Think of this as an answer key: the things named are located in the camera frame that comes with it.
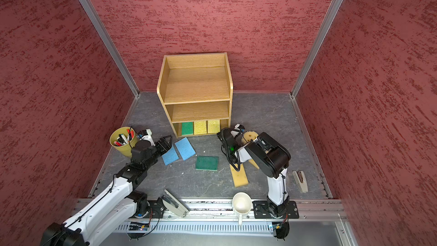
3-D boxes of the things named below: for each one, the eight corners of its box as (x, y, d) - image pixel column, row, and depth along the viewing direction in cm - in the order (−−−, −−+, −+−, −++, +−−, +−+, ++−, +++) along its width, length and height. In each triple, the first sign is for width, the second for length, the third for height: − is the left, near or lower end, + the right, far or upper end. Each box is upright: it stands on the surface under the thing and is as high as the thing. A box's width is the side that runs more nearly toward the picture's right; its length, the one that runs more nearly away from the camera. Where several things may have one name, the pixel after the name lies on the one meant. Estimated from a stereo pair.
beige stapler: (297, 192, 81) (300, 191, 79) (292, 172, 87) (294, 170, 85) (307, 192, 81) (309, 191, 79) (301, 172, 87) (303, 170, 85)
